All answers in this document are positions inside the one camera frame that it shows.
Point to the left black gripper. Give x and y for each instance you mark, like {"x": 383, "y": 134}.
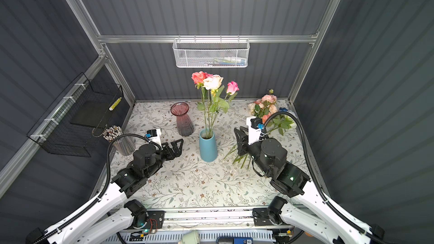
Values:
{"x": 168, "y": 150}

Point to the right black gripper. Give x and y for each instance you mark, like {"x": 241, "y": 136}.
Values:
{"x": 247, "y": 143}

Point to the teal ceramic vase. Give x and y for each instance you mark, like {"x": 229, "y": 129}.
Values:
{"x": 208, "y": 146}

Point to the hot pink rose stem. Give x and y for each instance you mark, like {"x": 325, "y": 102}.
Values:
{"x": 230, "y": 89}

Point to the cream peach rose stem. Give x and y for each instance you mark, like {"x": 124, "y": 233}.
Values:
{"x": 211, "y": 82}

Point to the coral pink rose stem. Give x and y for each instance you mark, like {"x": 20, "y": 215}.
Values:
{"x": 199, "y": 81}

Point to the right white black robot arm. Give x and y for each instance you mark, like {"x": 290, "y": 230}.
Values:
{"x": 300, "y": 203}

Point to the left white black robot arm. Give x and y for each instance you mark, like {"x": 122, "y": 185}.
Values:
{"x": 68, "y": 230}

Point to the pink ribbed glass vase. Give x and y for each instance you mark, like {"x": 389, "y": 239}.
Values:
{"x": 184, "y": 124}

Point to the white blue flower stem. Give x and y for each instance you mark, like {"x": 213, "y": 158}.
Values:
{"x": 282, "y": 124}

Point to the pink peony flower bunch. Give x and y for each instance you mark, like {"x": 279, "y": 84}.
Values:
{"x": 262, "y": 108}

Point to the glass cup of pencils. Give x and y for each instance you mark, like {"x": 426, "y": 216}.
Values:
{"x": 125, "y": 145}

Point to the pens in white basket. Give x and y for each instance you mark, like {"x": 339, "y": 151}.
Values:
{"x": 231, "y": 61}

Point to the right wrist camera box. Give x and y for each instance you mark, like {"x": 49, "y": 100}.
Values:
{"x": 255, "y": 126}

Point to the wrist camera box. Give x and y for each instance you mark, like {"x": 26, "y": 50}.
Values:
{"x": 255, "y": 126}
{"x": 154, "y": 135}

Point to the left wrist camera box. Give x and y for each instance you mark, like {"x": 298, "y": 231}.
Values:
{"x": 154, "y": 135}

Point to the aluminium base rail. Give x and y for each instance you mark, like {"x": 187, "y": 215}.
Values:
{"x": 211, "y": 218}

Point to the black wire wall basket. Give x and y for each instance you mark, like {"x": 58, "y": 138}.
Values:
{"x": 74, "y": 127}

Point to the white wire mesh basket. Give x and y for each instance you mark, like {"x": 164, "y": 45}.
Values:
{"x": 193, "y": 54}

